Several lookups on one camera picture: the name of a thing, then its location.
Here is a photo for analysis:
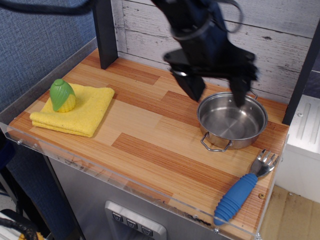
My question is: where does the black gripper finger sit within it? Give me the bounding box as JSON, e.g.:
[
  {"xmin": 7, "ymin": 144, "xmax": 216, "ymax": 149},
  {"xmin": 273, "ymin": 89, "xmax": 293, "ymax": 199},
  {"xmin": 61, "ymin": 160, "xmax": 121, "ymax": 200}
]
[
  {"xmin": 228, "ymin": 75, "xmax": 251, "ymax": 107},
  {"xmin": 171, "ymin": 69, "xmax": 206, "ymax": 102}
]

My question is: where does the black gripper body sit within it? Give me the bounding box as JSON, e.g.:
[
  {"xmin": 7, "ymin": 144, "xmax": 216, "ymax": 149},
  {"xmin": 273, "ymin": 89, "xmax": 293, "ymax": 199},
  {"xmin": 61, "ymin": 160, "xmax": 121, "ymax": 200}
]
[{"xmin": 163, "ymin": 23, "xmax": 258, "ymax": 80}]

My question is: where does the blue handled metal fork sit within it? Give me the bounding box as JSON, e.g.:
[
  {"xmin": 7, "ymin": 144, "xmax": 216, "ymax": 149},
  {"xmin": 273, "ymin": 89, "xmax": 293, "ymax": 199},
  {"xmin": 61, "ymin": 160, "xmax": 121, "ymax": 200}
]
[{"xmin": 213, "ymin": 149, "xmax": 280, "ymax": 226}]

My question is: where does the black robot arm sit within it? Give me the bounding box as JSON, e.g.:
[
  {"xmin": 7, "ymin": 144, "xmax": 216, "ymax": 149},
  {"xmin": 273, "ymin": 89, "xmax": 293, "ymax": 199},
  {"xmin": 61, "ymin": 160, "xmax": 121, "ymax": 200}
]
[{"xmin": 153, "ymin": 0, "xmax": 258, "ymax": 107}]

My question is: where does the folded yellow napkin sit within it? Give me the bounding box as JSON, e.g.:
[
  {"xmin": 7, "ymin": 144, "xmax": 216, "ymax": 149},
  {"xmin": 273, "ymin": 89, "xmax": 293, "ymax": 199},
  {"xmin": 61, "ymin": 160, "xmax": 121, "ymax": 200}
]
[{"xmin": 29, "ymin": 83, "xmax": 115, "ymax": 138}]

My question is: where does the stainless steel pot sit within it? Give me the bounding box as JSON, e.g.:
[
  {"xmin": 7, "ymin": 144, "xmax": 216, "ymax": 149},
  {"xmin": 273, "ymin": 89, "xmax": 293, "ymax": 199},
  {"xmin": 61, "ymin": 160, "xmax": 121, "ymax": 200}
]
[{"xmin": 196, "ymin": 92, "xmax": 268, "ymax": 152}]

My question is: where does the white block on right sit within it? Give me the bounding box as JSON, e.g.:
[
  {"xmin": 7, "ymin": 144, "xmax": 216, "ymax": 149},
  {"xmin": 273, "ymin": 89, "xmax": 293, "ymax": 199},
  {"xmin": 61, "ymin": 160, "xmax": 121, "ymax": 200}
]
[{"xmin": 275, "ymin": 95, "xmax": 320, "ymax": 203}]

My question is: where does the toy corn cob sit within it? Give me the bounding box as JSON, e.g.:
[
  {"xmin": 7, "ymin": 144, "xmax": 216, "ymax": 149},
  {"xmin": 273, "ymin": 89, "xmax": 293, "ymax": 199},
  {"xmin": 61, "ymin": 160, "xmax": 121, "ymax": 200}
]
[{"xmin": 50, "ymin": 78, "xmax": 76, "ymax": 113}]

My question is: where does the clear acrylic edge guard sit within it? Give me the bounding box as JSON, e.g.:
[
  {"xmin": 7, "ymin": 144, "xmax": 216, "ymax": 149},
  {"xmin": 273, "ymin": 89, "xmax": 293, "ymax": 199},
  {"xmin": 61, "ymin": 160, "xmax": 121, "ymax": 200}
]
[{"xmin": 1, "ymin": 121, "xmax": 276, "ymax": 240}]

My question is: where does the silver button control panel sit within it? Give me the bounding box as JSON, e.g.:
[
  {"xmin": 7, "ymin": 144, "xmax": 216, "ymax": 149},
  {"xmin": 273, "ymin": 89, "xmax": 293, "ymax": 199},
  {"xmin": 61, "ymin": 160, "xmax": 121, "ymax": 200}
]
[{"xmin": 104, "ymin": 200, "xmax": 167, "ymax": 240}]

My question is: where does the dark right vertical post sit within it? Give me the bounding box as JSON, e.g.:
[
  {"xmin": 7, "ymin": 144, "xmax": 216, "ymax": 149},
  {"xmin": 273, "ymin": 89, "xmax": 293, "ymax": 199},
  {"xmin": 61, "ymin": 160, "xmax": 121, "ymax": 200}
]
[{"xmin": 282, "ymin": 22, "xmax": 320, "ymax": 126}]

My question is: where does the dark vertical post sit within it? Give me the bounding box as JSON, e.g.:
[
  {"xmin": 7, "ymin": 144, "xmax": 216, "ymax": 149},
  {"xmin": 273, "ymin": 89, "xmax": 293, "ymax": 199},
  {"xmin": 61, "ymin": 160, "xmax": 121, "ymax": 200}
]
[
  {"xmin": 282, "ymin": 22, "xmax": 320, "ymax": 126},
  {"xmin": 92, "ymin": 0, "xmax": 118, "ymax": 70}
]

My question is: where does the dark left vertical post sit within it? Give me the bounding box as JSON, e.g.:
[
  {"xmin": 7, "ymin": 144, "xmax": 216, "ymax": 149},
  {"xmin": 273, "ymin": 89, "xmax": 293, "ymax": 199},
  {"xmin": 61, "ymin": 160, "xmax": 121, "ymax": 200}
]
[{"xmin": 92, "ymin": 0, "xmax": 118, "ymax": 70}]

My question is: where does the black braided cable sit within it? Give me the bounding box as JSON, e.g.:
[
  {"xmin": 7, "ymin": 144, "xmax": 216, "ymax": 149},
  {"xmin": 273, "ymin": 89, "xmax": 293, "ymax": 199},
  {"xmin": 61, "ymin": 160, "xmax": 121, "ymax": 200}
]
[{"xmin": 0, "ymin": 0, "xmax": 92, "ymax": 16}]

